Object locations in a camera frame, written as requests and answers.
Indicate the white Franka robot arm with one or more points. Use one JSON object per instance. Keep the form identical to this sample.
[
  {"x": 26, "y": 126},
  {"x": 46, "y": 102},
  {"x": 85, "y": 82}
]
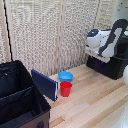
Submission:
[{"x": 106, "y": 40}]

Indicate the dark blue book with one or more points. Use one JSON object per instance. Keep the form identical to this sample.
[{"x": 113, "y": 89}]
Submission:
[{"x": 45, "y": 85}]

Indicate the red plastic cup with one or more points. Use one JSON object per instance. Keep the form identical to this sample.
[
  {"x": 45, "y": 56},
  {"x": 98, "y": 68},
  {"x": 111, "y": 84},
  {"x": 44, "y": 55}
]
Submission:
[{"x": 65, "y": 89}]

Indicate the blue plastic bowl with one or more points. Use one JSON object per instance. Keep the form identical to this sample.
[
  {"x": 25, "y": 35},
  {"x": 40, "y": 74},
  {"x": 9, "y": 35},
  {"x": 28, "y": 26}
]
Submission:
[{"x": 65, "y": 76}]

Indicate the black fabric storage box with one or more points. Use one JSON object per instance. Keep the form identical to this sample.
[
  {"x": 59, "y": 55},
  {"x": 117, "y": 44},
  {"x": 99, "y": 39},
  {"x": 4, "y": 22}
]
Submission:
[{"x": 16, "y": 96}]

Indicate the woven folding screen divider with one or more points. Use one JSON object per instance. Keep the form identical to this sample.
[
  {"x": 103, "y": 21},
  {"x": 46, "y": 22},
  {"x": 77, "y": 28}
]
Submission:
[{"x": 30, "y": 36}]

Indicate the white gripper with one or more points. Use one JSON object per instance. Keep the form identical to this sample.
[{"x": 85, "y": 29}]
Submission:
[{"x": 98, "y": 54}]

